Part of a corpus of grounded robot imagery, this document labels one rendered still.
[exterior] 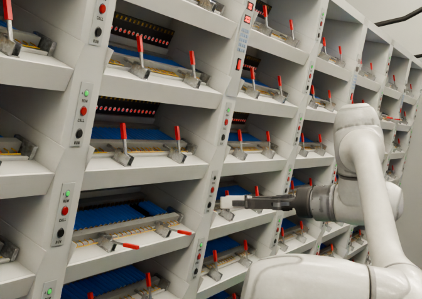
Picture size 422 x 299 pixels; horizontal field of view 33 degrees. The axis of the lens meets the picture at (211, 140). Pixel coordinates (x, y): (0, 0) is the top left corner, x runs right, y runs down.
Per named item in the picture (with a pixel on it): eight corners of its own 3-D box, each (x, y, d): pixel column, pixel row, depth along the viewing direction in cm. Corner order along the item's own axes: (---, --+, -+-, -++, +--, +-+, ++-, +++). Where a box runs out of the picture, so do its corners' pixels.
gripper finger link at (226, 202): (247, 208, 180) (246, 208, 179) (221, 208, 183) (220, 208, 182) (247, 196, 180) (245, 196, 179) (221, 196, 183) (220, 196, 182)
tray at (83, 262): (189, 246, 197) (203, 216, 196) (57, 286, 142) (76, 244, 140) (132, 210, 204) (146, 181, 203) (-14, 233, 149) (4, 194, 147)
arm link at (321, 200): (331, 184, 168) (307, 184, 171) (333, 223, 168) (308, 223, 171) (340, 183, 177) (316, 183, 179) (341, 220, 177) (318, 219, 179)
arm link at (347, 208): (343, 215, 178) (339, 164, 176) (407, 217, 172) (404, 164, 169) (334, 232, 169) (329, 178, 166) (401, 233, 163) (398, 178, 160)
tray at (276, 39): (304, 65, 257) (321, 30, 254) (243, 43, 201) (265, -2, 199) (257, 42, 264) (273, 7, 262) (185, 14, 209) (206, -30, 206)
